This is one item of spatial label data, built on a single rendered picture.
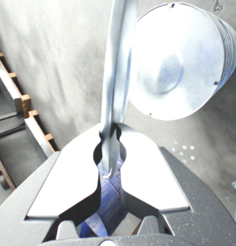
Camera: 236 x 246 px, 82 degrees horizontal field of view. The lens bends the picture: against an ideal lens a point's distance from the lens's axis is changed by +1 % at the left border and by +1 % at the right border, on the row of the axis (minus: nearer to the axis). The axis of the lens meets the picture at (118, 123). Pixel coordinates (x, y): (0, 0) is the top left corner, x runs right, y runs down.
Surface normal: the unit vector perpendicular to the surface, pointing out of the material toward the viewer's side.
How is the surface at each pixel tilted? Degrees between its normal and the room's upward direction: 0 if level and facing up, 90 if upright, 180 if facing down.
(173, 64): 0
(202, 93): 0
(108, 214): 92
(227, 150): 0
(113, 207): 92
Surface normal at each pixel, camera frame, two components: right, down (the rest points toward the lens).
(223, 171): -0.68, 0.37
